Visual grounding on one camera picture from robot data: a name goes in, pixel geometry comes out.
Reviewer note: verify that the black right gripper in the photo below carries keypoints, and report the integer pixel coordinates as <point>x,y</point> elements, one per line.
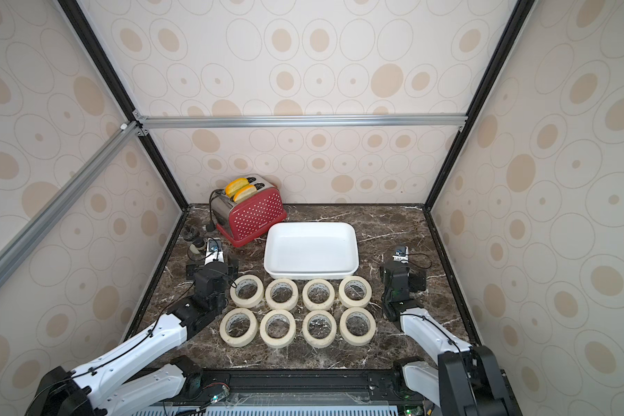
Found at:
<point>416,266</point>

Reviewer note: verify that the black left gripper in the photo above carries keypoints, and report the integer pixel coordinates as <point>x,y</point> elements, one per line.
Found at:
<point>230,270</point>

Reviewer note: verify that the cream masking tape roll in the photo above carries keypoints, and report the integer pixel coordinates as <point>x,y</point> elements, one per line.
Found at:
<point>318,294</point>
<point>319,329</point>
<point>238,327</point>
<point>278,329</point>
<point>282,294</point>
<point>355,292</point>
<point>357,326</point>
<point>247,291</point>

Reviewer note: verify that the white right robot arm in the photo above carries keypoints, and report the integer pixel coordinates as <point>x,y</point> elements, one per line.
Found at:
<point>467,379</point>

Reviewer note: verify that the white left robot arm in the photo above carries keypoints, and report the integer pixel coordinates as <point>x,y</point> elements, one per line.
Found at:
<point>110,384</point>

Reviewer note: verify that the white plastic storage box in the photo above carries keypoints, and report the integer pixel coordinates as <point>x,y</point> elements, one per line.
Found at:
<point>310,250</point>

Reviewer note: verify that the dark pepper grinder bottle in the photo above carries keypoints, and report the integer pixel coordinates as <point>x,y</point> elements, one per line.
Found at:
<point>196,251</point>

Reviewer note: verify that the red polka dot toaster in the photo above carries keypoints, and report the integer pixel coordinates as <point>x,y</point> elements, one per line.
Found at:
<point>242,223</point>

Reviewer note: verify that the rear yellow bread slice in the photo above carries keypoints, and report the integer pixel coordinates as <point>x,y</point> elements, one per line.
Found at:
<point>235,186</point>

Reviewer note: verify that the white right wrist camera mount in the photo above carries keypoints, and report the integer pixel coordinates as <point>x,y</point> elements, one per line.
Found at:
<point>401,254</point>

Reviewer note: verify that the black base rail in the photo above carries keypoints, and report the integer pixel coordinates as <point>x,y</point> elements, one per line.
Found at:
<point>293,392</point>

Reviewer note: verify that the silver left side rail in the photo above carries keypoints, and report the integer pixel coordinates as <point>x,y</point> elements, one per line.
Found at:
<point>21,246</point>

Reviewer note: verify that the silver horizontal rear rail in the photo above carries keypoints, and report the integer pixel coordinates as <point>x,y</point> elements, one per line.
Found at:
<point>305,121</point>

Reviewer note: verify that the black vertical frame post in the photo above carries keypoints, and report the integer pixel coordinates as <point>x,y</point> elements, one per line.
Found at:
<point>504,46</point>

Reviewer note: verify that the black left frame post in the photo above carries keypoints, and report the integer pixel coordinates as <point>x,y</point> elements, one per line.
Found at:
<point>80,25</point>

